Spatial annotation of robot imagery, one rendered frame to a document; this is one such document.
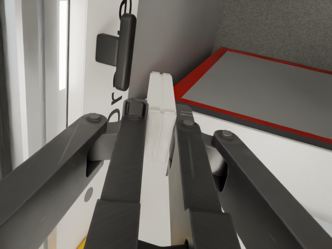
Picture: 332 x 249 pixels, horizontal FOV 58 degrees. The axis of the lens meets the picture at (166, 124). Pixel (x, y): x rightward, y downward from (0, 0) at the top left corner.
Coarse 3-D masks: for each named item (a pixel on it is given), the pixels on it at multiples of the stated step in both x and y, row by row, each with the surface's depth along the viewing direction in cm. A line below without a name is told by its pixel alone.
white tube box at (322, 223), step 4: (312, 216) 44; (316, 220) 44; (320, 220) 44; (324, 220) 44; (320, 224) 43; (324, 224) 43; (328, 224) 43; (324, 228) 42; (328, 228) 43; (328, 232) 42
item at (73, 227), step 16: (64, 0) 26; (64, 96) 30; (64, 112) 31; (64, 128) 31; (96, 176) 43; (96, 192) 44; (80, 208) 41; (64, 224) 38; (80, 224) 42; (64, 240) 39; (80, 240) 44
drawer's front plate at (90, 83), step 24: (72, 0) 26; (96, 0) 27; (120, 0) 31; (72, 24) 27; (96, 24) 28; (72, 48) 28; (72, 72) 29; (96, 72) 31; (72, 96) 30; (96, 96) 32; (72, 120) 31
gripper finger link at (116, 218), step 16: (128, 112) 14; (144, 112) 14; (128, 128) 13; (144, 128) 14; (128, 144) 12; (144, 144) 12; (112, 160) 11; (128, 160) 11; (112, 176) 10; (128, 176) 10; (112, 192) 9; (128, 192) 9; (96, 208) 8; (112, 208) 8; (128, 208) 8; (96, 224) 7; (112, 224) 7; (128, 224) 8; (96, 240) 7; (112, 240) 7; (128, 240) 7
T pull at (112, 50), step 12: (120, 24) 27; (132, 24) 27; (108, 36) 28; (120, 36) 28; (132, 36) 28; (96, 48) 29; (108, 48) 29; (120, 48) 28; (132, 48) 29; (96, 60) 30; (108, 60) 29; (120, 60) 29; (120, 72) 29; (120, 84) 30
